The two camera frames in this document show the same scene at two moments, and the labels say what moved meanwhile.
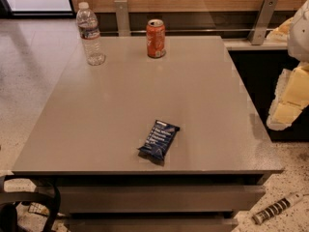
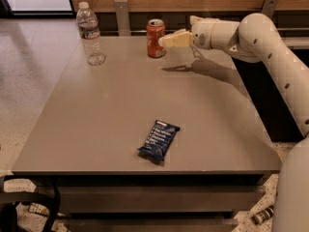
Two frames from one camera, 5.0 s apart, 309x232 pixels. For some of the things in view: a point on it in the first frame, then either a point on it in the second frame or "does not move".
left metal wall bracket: (123, 17) does not move
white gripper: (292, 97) to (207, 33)
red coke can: (155, 39) does not move
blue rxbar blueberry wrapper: (157, 143) does not move
